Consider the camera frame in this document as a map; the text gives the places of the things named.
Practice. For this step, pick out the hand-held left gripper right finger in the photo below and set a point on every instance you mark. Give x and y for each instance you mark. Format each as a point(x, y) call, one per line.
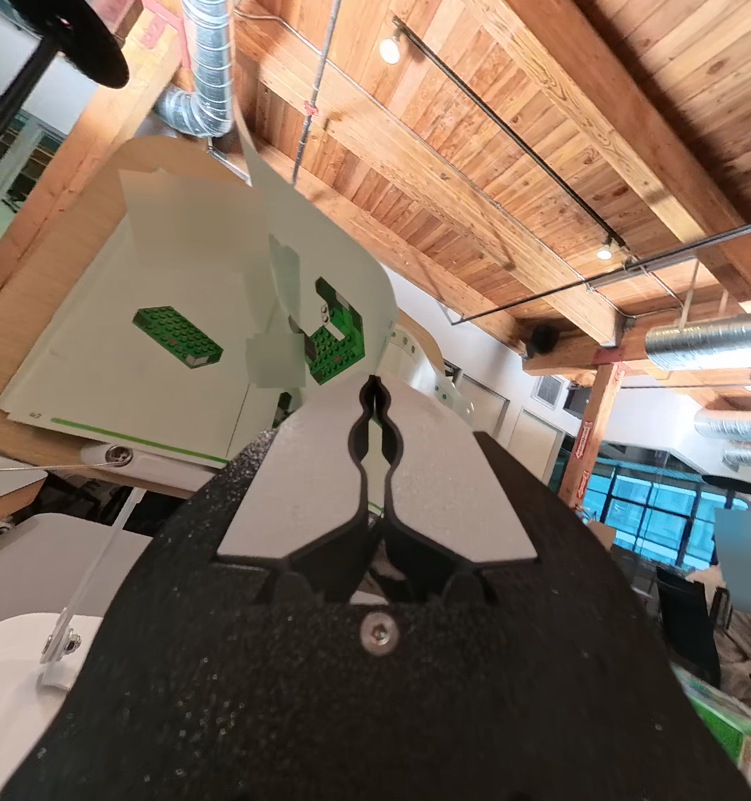
point(463, 494)

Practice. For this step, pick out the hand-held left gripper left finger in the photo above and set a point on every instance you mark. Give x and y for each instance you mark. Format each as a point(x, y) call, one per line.
point(294, 488)

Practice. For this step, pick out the brick instruction booklet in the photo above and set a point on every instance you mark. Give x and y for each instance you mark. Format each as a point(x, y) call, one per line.
point(100, 375)

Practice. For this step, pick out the wood-edged grey desk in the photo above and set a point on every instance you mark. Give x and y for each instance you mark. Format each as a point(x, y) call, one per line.
point(6, 494)

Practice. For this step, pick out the blue window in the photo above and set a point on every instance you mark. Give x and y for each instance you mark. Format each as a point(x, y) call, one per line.
point(650, 513)

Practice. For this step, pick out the black chair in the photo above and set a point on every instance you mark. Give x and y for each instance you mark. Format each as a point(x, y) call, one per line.
point(688, 626)

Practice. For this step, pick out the black round disc lamp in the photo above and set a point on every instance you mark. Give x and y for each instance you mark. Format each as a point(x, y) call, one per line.
point(94, 44)
point(732, 483)

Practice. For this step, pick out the black metal strut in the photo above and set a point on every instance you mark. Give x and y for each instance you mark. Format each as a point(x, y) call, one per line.
point(663, 256)

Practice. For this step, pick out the green toy box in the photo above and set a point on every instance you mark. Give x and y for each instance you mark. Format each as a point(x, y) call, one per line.
point(725, 726)

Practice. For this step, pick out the wooden and white book stand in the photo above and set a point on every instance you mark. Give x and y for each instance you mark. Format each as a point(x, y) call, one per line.
point(25, 250)

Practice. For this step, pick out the metal conduit pipe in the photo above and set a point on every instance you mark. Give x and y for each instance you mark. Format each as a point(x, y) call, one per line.
point(316, 94)

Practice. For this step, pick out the wooden post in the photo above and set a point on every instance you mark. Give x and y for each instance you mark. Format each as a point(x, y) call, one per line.
point(597, 432)

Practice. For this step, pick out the thick silver duct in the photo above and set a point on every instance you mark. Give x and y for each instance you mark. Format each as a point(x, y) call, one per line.
point(713, 338)

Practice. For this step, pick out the black track light rail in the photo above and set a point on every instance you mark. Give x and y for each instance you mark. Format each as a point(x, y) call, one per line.
point(506, 131)

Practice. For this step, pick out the bent silver duct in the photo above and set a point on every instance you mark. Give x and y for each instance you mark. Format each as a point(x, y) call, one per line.
point(209, 62)

